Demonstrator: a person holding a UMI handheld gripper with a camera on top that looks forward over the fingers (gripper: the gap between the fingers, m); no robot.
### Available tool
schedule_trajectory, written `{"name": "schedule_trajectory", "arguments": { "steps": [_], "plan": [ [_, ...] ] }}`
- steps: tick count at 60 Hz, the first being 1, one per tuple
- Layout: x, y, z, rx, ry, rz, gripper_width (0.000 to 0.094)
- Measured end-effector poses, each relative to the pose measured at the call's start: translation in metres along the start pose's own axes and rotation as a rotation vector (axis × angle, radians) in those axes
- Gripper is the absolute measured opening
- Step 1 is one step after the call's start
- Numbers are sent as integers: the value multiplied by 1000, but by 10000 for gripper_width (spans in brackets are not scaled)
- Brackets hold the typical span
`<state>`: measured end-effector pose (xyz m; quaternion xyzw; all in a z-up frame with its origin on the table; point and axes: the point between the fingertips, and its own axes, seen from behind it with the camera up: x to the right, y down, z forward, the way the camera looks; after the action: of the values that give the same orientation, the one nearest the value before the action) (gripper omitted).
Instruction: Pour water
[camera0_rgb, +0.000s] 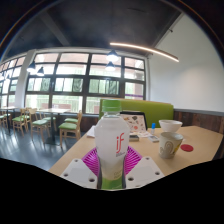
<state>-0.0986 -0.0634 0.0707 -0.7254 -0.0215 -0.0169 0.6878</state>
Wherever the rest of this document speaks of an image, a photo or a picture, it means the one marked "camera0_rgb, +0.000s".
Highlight wooden chairs with green seats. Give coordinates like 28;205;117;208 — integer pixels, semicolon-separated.
0;106;84;148

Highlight small dark device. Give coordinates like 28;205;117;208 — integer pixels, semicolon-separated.
128;133;141;142

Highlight sticker-covered laptop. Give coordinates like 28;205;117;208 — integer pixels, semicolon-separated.
119;110;149;134

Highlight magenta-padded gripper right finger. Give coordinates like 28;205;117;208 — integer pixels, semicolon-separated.
123;146;165;190

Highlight wooden dining table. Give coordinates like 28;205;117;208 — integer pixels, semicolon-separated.
35;107;72;146

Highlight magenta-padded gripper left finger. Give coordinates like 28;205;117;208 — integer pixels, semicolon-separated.
60;147;101;190

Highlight black pendant lamps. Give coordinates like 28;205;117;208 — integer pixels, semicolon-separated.
0;49;121;83

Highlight white bowl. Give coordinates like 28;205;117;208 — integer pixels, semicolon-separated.
158;119;184;134

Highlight white paper sheets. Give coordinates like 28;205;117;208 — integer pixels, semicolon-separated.
85;125;98;139

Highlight long linear ceiling light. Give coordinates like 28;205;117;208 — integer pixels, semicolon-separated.
108;41;180;64

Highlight printed paper sheet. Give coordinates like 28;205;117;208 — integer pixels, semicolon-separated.
132;130;152;139

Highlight small white phone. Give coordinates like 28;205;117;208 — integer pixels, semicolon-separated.
147;134;161;144

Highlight large black-framed window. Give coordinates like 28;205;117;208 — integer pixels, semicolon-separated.
0;51;148;115

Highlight patterned white paper cup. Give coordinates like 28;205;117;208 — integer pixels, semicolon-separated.
158;131;185;160

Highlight clear green-capped drink bottle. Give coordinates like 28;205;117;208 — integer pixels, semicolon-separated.
93;99;131;191

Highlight green upholstered bench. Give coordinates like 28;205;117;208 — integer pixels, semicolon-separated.
98;97;175;130

